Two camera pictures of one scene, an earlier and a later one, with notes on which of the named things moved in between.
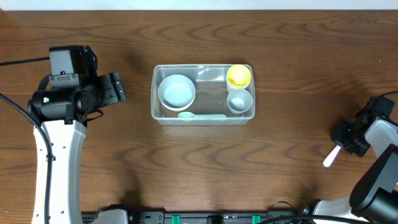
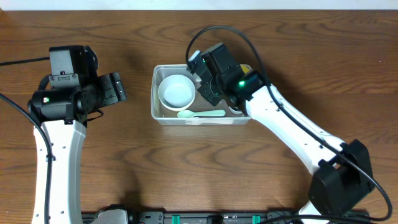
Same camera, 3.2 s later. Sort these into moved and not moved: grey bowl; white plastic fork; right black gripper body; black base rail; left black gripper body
Moved: white plastic fork; right black gripper body
Not moved: black base rail; left black gripper body; grey bowl
